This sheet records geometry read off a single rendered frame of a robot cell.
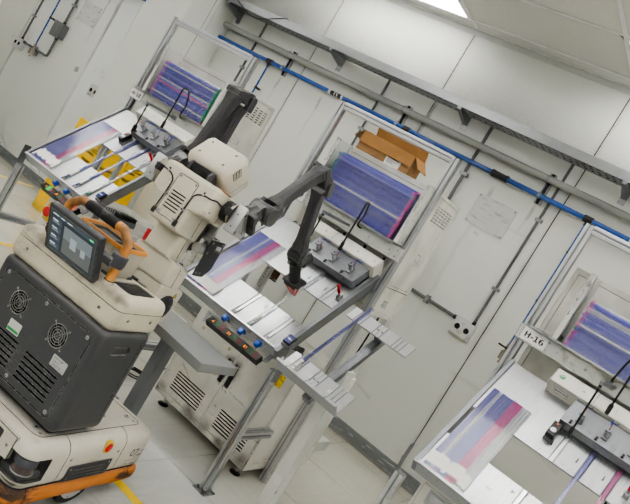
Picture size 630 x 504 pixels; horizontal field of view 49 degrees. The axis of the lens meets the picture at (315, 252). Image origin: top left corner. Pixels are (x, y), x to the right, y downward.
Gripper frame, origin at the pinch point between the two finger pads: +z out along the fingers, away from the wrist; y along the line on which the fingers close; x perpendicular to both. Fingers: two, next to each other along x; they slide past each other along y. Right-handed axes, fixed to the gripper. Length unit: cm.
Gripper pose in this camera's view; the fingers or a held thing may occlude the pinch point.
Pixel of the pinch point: (293, 293)
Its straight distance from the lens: 335.2
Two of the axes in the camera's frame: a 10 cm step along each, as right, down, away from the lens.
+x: -6.8, 4.4, -5.8
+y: -7.3, -4.8, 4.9
